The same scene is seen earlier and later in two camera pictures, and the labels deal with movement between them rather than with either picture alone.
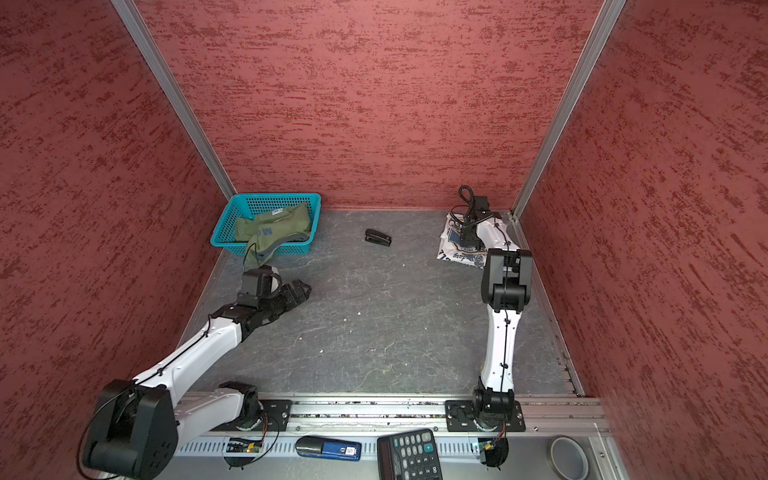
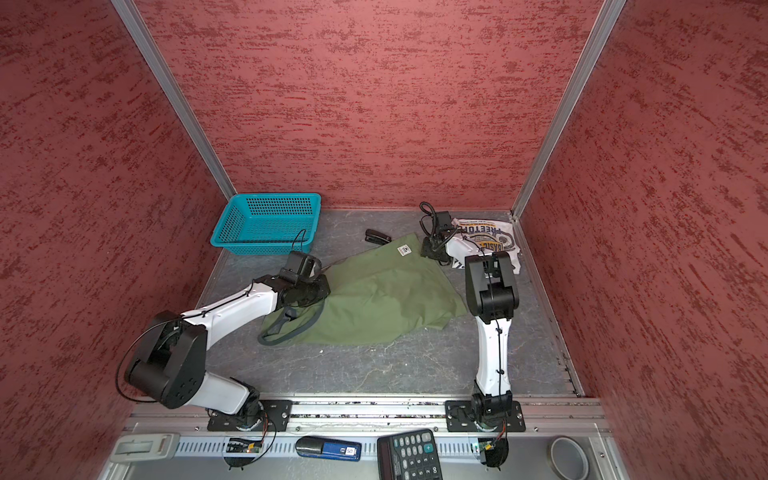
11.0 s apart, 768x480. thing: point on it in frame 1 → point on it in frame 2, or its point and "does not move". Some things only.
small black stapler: (378, 238) does not move
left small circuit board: (242, 445) does not move
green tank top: (265, 231) → (381, 293)
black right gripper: (466, 237) → (426, 250)
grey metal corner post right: (608, 12) does not move
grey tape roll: (568, 458) does not move
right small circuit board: (495, 450) does not move
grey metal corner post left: (170, 90) does not move
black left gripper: (292, 301) → (324, 291)
